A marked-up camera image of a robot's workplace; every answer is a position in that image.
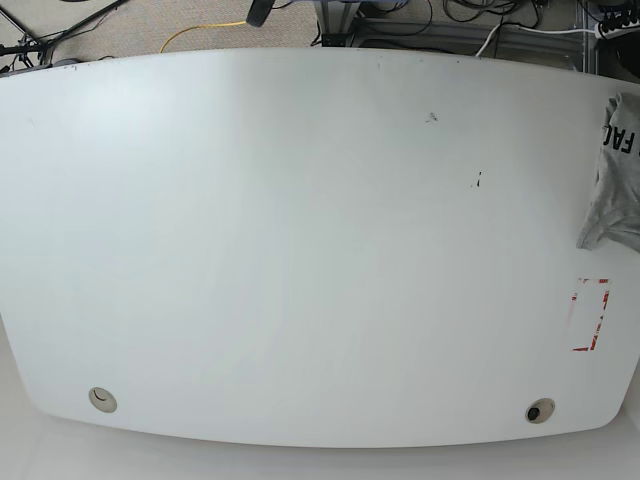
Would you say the grey T-shirt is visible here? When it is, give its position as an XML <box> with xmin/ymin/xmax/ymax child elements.
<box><xmin>576</xmin><ymin>93</ymin><xmax>639</xmax><ymax>251</ymax></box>

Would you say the red tape rectangle marking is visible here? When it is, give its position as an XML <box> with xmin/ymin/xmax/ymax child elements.
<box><xmin>566</xmin><ymin>278</ymin><xmax>611</xmax><ymax>352</ymax></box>

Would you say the black tripod stand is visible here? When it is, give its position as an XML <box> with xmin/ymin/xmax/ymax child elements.
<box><xmin>1</xmin><ymin>0</ymin><xmax>128</xmax><ymax>69</ymax></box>

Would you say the white power strip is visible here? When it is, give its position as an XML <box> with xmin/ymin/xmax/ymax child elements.
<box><xmin>594</xmin><ymin>9</ymin><xmax>639</xmax><ymax>40</ymax></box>

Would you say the aluminium frame post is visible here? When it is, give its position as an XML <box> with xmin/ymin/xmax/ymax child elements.
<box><xmin>313</xmin><ymin>1</ymin><xmax>361</xmax><ymax>47</ymax></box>

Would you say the yellow cable on floor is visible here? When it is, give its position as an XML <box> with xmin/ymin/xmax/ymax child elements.
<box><xmin>159</xmin><ymin>22</ymin><xmax>249</xmax><ymax>54</ymax></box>

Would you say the left table cable grommet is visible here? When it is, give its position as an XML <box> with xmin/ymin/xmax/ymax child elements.
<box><xmin>88</xmin><ymin>387</ymin><xmax>117</xmax><ymax>414</ymax></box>

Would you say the table cable grommet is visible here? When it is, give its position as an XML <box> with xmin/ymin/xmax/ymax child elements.
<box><xmin>525</xmin><ymin>398</ymin><xmax>555</xmax><ymax>424</ymax></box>
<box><xmin>88</xmin><ymin>387</ymin><xmax>117</xmax><ymax>414</ymax></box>

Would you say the white cable on floor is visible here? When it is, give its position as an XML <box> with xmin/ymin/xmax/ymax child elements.
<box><xmin>474</xmin><ymin>23</ymin><xmax>599</xmax><ymax>57</ymax></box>

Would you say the right table cable grommet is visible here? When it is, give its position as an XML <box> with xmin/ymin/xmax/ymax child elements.
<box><xmin>525</xmin><ymin>398</ymin><xmax>555</xmax><ymax>424</ymax></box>

